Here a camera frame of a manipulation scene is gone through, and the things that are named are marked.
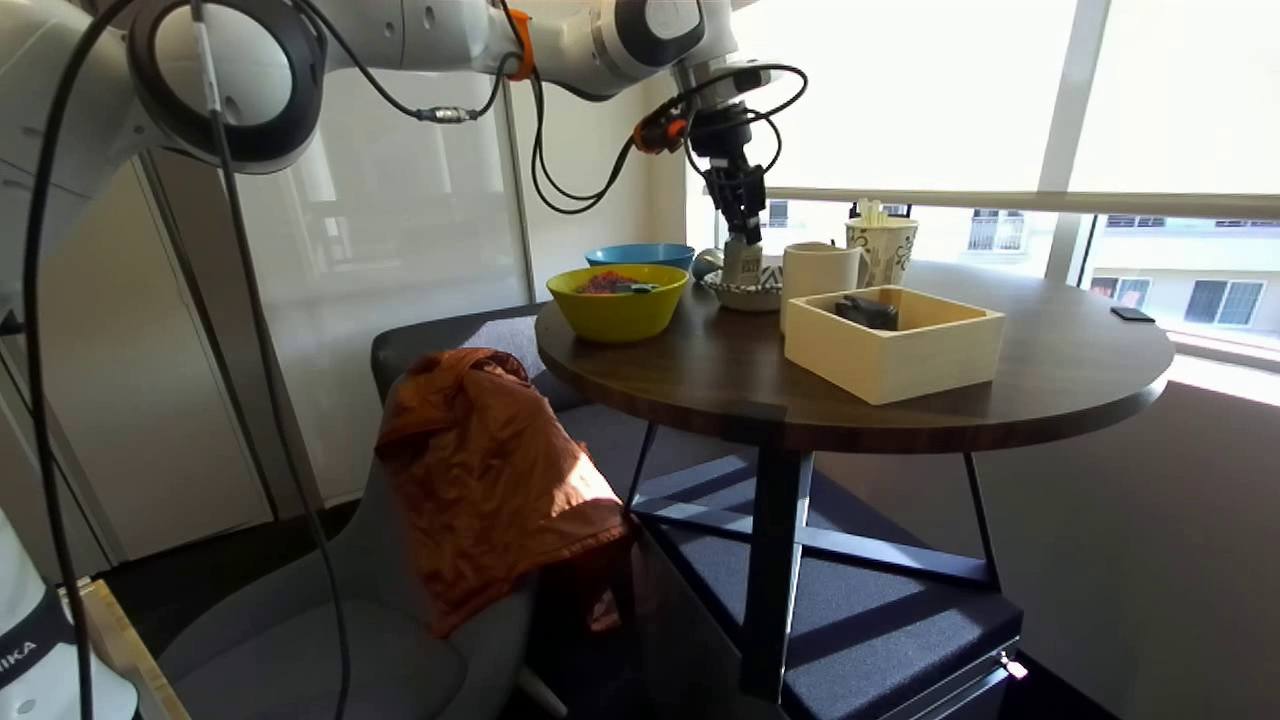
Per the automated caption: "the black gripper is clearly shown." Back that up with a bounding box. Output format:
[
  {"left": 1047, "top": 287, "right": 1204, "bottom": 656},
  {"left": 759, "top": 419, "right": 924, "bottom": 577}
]
[{"left": 694, "top": 103, "right": 764, "bottom": 242}]

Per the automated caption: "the black object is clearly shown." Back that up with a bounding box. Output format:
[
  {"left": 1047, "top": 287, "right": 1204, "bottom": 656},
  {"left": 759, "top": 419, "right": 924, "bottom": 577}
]
[{"left": 834, "top": 294, "right": 902, "bottom": 332}]

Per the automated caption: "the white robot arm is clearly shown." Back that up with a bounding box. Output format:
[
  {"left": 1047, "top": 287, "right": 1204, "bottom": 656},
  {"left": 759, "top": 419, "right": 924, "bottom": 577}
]
[{"left": 0, "top": 0, "right": 764, "bottom": 313}]

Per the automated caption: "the blue bowl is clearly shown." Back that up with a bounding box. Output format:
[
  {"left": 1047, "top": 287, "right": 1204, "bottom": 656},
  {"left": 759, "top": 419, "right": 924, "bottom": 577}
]
[{"left": 585, "top": 242, "right": 697, "bottom": 270}]

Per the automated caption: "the yellow bowl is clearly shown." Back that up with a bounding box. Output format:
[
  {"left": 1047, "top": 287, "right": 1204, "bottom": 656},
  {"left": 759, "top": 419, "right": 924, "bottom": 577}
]
[{"left": 547, "top": 265, "right": 689, "bottom": 342}]

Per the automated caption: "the white cylindrical cup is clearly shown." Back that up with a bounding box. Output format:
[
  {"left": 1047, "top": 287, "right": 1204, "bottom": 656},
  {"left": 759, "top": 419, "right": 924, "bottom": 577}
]
[{"left": 783, "top": 242, "right": 861, "bottom": 298}]

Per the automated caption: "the patterned paper cup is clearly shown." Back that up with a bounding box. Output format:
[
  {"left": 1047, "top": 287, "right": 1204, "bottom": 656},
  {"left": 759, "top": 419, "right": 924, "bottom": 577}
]
[{"left": 846, "top": 217, "right": 916, "bottom": 287}]

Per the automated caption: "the round dark wood table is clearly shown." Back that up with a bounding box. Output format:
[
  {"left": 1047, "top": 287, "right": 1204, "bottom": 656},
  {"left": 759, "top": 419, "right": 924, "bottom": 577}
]
[{"left": 537, "top": 265, "right": 1173, "bottom": 705}]

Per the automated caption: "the light wooden box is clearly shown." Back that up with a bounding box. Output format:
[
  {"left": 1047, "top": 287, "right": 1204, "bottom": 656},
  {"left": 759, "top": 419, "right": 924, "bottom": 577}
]
[{"left": 782, "top": 285, "right": 1009, "bottom": 404}]

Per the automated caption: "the orange jacket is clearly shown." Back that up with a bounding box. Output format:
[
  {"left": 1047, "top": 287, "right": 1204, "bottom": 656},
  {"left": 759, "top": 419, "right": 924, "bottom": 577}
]
[{"left": 375, "top": 347, "right": 629, "bottom": 636}]

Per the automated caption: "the small black device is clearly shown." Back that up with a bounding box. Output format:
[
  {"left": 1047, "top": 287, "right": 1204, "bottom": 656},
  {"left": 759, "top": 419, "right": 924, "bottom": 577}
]
[{"left": 1109, "top": 305, "right": 1156, "bottom": 324}]

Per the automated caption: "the dark grey sofa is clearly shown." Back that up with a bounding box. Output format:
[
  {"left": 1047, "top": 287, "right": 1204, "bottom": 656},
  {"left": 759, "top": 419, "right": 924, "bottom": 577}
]
[{"left": 367, "top": 308, "right": 752, "bottom": 537}]

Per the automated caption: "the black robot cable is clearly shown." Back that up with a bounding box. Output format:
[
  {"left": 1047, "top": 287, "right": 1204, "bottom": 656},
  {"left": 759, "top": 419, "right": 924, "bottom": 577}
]
[{"left": 20, "top": 0, "right": 815, "bottom": 720}]

